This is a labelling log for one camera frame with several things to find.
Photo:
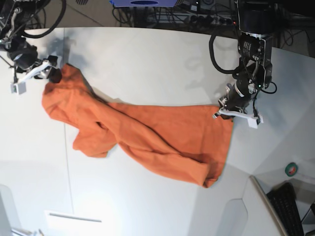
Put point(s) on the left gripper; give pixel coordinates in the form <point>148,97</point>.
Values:
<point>236,100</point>

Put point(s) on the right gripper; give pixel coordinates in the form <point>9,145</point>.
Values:
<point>25,56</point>

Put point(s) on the orange t-shirt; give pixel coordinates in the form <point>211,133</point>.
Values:
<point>183,142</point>

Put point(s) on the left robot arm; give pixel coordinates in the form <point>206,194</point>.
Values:
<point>254,22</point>

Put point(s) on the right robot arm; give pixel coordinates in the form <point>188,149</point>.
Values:
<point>15,15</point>

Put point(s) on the green tape roll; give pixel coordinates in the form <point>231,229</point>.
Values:
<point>291,169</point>

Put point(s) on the blue box with oval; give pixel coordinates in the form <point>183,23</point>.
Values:
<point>143,3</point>

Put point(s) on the black keyboard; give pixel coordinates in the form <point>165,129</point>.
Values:
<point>283,200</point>

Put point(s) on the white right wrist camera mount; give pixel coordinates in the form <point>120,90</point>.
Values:
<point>42,71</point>

